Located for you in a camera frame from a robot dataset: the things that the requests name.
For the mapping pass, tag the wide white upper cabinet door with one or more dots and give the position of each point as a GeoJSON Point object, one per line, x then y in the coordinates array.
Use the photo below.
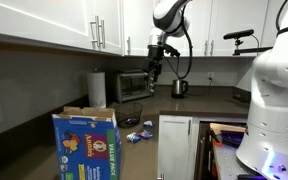
{"type": "Point", "coordinates": [44, 15]}
{"type": "Point", "coordinates": [237, 15]}

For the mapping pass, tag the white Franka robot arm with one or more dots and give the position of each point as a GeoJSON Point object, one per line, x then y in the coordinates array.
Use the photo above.
{"type": "Point", "coordinates": [273, 100]}

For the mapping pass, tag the white paper towel roll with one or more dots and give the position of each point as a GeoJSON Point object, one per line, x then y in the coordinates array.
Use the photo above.
{"type": "Point", "coordinates": [96, 90]}

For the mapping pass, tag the small white wall outlet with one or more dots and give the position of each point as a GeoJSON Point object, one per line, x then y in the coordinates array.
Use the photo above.
{"type": "Point", "coordinates": [211, 76]}

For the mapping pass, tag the black stereo camera bar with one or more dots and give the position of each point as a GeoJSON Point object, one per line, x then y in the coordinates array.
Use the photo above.
{"type": "Point", "coordinates": [238, 34]}

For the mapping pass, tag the blue fruit snack pouch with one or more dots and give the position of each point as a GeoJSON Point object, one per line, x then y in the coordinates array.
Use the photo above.
{"type": "Point", "coordinates": [149, 123]}
{"type": "Point", "coordinates": [133, 137]}
{"type": "Point", "coordinates": [146, 134]}
{"type": "Point", "coordinates": [131, 121]}

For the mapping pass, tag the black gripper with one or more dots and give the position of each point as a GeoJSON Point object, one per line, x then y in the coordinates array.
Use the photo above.
{"type": "Point", "coordinates": [155, 52]}

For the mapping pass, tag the blue Annie's snack box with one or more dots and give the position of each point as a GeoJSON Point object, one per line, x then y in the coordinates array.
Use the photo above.
{"type": "Point", "coordinates": [84, 146]}

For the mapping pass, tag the silver toaster oven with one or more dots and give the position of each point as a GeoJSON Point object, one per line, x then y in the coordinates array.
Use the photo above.
{"type": "Point", "coordinates": [130, 86]}

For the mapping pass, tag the steel electric kettle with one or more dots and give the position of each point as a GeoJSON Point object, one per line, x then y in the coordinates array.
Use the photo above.
{"type": "Point", "coordinates": [178, 88]}

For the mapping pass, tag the open cardboard box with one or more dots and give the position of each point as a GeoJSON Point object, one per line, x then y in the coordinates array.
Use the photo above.
{"type": "Point", "coordinates": [227, 127]}

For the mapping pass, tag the black camera stand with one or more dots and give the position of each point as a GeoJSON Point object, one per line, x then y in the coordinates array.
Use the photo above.
{"type": "Point", "coordinates": [247, 50]}

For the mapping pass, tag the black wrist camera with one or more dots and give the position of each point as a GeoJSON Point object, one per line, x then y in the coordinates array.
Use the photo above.
{"type": "Point", "coordinates": [171, 50]}

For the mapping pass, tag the white lower cabinet door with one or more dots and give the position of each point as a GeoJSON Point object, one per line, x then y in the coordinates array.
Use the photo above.
{"type": "Point", "coordinates": [174, 146]}

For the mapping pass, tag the narrow white upper cabinet door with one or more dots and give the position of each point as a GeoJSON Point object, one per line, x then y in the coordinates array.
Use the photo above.
{"type": "Point", "coordinates": [200, 23]}
{"type": "Point", "coordinates": [112, 20]}
{"type": "Point", "coordinates": [139, 23]}

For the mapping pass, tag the perforated metal robot table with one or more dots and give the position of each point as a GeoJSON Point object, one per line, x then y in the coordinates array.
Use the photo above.
{"type": "Point", "coordinates": [227, 163]}

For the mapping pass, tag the dark blue plastic bag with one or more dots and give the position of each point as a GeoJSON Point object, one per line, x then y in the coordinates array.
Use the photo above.
{"type": "Point", "coordinates": [233, 138]}

